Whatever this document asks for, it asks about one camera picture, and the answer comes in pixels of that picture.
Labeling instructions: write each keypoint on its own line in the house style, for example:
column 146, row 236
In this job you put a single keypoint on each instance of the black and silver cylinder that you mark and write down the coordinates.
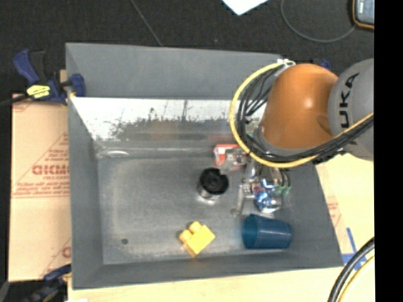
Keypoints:
column 213, row 181

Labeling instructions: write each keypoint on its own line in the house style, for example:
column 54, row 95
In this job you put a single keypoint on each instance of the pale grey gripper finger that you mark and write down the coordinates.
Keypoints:
column 238, row 204
column 246, row 204

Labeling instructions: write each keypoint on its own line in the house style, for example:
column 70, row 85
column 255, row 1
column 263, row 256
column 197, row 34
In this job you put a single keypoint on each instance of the brown cardboard board red print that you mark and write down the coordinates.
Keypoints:
column 37, row 219

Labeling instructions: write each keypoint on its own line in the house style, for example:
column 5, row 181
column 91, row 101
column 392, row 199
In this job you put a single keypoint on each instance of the yellow toy brick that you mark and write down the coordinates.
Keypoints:
column 198, row 238

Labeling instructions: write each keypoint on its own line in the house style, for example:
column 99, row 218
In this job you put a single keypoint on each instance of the grey metal bin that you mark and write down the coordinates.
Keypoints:
column 151, row 206

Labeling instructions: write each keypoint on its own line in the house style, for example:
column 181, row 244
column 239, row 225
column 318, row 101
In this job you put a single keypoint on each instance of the blue plastic cup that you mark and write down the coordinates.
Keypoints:
column 267, row 233

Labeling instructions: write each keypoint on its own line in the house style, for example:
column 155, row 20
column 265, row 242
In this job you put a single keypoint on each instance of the red and white box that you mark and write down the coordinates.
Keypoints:
column 220, row 156

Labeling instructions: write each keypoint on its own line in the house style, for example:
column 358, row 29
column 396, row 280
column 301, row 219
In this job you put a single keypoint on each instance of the blue and silver foil packet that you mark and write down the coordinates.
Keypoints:
column 267, row 200

